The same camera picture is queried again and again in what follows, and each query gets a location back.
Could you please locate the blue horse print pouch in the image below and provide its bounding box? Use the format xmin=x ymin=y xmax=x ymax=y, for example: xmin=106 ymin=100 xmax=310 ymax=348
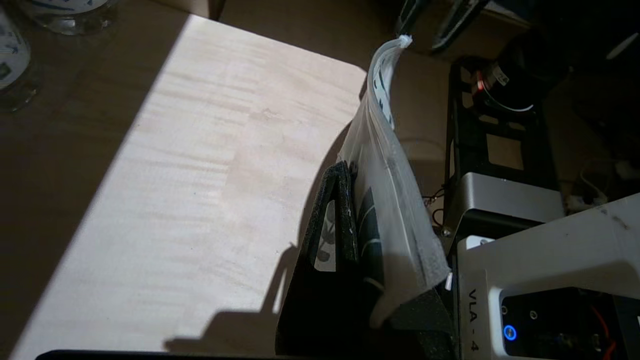
xmin=312 ymin=35 xmax=451 ymax=329

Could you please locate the robot base chassis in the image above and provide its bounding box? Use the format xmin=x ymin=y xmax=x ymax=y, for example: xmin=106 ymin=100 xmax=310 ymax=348
xmin=440 ymin=30 xmax=640 ymax=360

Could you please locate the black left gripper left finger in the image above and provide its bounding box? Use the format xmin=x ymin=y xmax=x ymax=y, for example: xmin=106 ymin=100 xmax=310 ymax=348
xmin=276 ymin=162 xmax=373 ymax=357

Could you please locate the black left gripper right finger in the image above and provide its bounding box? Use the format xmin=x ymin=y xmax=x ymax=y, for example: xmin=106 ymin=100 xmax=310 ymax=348
xmin=390 ymin=289 xmax=458 ymax=360

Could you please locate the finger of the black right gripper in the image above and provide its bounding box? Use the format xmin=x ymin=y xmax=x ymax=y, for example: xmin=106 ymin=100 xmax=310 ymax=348
xmin=432 ymin=0 xmax=491 ymax=53
xmin=395 ymin=0 xmax=431 ymax=35

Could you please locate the brown shelf unit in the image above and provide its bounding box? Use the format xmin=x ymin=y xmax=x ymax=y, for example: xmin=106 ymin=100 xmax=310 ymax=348
xmin=0 ymin=0 xmax=226 ymax=360

